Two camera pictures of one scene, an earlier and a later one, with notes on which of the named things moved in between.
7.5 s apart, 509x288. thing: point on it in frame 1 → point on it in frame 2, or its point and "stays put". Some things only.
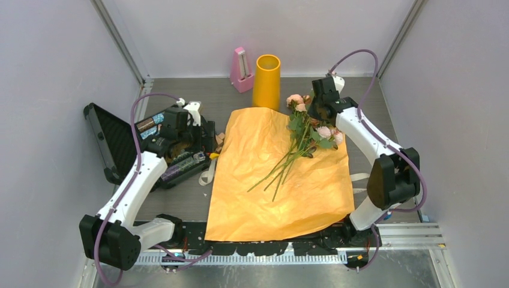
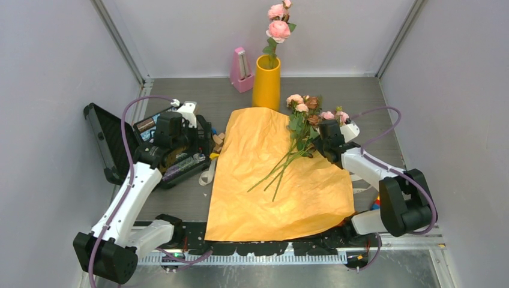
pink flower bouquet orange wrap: (308, 132) stays put
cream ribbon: (204, 180) stays put
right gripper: (311, 111) → (317, 143)
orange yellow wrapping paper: (264, 189) stays put
